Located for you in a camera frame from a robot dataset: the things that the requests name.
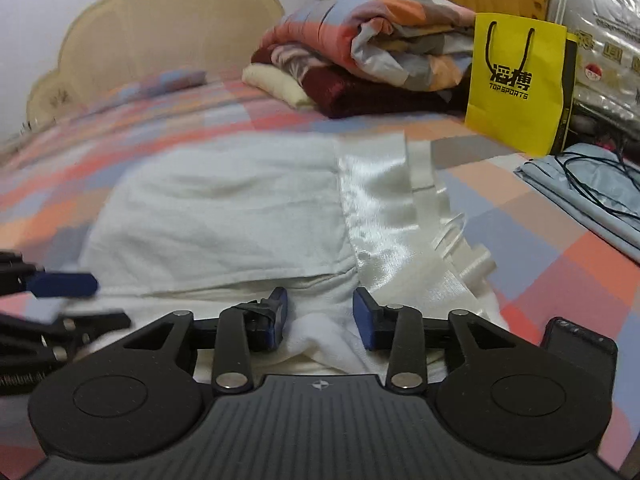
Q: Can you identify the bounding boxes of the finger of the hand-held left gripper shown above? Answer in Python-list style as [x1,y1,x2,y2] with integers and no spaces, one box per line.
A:
[0,309,132,364]
[0,250,100,301]

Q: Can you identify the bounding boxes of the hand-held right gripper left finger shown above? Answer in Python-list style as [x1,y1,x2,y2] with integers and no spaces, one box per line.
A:
[122,286,290,392]

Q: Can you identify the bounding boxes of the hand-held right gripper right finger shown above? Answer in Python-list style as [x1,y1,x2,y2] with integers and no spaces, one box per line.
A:
[352,287,522,392]

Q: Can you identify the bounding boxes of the white pants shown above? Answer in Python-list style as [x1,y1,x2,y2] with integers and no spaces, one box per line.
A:
[80,130,512,377]

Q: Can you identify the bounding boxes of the bed with checkered sheet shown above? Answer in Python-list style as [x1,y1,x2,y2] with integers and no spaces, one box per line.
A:
[0,71,640,480]

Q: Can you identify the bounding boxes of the dark red folded blanket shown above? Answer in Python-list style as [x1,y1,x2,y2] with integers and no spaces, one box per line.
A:
[250,45,471,120]

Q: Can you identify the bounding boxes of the cream folded cloth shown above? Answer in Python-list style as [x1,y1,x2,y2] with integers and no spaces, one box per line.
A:
[241,64,317,111]

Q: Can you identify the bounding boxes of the checkered pillow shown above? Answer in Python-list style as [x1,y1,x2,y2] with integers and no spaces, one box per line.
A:
[142,67,210,95]

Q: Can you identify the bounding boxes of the light blue folded cloth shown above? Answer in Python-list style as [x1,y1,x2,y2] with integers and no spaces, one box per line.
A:
[515,142,640,257]

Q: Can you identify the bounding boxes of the beige scalloped headboard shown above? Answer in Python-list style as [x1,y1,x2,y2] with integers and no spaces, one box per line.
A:
[25,0,287,123]

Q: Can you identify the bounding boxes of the yellow paper shopping bag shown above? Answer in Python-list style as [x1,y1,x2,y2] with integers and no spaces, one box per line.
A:
[464,12,578,158]

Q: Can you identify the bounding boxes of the folded checkered quilt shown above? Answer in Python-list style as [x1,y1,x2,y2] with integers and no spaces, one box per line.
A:
[260,0,477,93]

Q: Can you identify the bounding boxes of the clear plastic bedding package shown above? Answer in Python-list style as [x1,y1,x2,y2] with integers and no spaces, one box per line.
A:
[546,0,640,136]

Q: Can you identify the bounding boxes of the black cable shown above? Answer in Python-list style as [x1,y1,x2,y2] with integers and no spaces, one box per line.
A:
[554,135,640,222]

